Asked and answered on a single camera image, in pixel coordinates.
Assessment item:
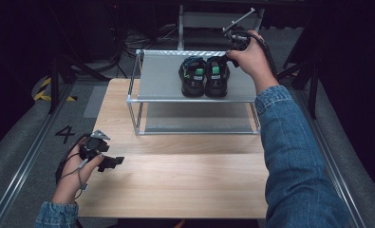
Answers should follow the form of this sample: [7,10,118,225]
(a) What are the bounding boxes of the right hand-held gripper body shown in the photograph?
[222,7,256,52]

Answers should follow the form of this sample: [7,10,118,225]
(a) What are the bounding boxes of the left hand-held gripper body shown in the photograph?
[78,129,111,161]

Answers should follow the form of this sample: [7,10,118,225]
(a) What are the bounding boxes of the black sandal blue green straps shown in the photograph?
[178,56,208,98]
[204,55,232,99]

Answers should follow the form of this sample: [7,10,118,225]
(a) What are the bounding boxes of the grey two-tier shoe rack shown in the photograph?
[126,48,263,137]

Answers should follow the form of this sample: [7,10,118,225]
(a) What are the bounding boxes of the person's right hand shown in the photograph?
[226,29,280,96]

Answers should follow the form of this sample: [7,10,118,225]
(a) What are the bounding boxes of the person's left hand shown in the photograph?
[50,136,104,205]

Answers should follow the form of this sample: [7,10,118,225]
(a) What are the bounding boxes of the black tripod stand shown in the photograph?
[274,55,321,121]
[46,4,111,115]

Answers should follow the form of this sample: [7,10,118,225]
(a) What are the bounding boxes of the thin grey cable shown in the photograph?
[56,158,90,200]

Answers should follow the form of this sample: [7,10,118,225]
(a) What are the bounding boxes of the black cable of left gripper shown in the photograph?
[54,133,92,185]

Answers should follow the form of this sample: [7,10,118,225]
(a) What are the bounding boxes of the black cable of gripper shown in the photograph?
[54,133,92,185]
[234,28,280,81]

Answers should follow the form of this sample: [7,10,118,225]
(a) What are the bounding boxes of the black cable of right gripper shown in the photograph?
[234,28,280,81]

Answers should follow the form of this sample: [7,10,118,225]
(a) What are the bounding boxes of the grey metal frame stand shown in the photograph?
[177,4,266,52]

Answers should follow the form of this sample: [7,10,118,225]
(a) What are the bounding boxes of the bundle of floor cables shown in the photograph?
[120,23,180,51]

